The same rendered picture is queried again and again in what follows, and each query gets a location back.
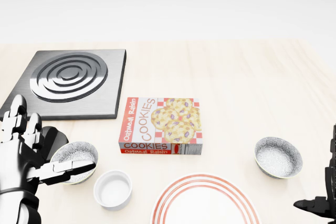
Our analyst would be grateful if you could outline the oatmeal raisin cookies box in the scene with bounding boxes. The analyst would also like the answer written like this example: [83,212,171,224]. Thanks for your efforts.
[118,97,204,156]

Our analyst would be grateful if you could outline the patterned grey bowl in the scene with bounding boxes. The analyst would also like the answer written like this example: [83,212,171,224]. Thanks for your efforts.
[254,136,303,179]
[50,141,99,185]

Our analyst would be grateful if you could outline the flat dark stove plate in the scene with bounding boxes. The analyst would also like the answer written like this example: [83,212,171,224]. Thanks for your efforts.
[0,49,127,121]

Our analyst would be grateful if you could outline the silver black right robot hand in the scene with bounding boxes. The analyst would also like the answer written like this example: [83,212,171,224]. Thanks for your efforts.
[293,123,336,219]

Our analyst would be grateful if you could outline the white plate with red rings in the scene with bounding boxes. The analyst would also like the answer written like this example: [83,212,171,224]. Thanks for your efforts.
[150,173,262,224]

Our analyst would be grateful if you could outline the small white ramekin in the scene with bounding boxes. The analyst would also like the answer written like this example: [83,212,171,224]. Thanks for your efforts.
[93,169,133,211]

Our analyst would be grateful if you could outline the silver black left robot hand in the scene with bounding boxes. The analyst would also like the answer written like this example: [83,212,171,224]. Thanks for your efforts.
[0,94,97,195]

